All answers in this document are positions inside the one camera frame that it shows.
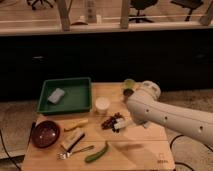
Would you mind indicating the yellow banana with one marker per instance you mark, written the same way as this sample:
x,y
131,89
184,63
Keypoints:
x,y
75,124

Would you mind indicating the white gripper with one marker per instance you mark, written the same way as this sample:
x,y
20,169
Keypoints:
x,y
120,123

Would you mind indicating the grey sponge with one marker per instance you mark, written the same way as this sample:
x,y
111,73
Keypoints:
x,y
56,95

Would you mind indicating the green plastic tray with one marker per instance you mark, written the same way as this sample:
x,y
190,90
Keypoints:
x,y
76,96

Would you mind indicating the dark grape bunch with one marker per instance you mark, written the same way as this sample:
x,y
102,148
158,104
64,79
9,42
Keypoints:
x,y
111,121

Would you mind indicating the wooden scrub brush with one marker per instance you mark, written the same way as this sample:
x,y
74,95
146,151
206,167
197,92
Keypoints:
x,y
71,140

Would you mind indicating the green cucumber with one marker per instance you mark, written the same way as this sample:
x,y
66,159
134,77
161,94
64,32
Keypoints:
x,y
93,157

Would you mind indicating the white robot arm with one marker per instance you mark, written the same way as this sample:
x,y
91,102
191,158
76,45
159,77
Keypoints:
x,y
144,106

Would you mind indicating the dark red bowl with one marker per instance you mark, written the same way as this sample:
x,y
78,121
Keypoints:
x,y
45,134

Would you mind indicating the white paper cup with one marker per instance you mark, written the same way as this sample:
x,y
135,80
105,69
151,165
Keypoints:
x,y
102,105

